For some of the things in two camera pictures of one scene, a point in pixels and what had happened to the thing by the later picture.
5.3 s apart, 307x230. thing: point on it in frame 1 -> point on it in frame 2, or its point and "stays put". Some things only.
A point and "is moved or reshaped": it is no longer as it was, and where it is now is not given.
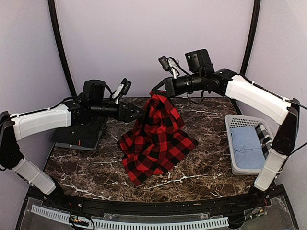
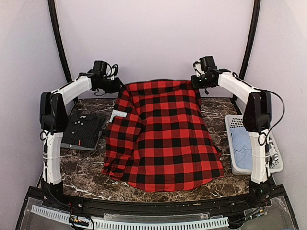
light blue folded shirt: (247, 148) stays put
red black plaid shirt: (157, 143) is moved or reshaped
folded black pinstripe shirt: (83, 133) stays put
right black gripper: (170, 86) -> (195, 84)
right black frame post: (252, 35) stays put
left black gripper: (126, 116) -> (116, 86)
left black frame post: (55, 23) stays put
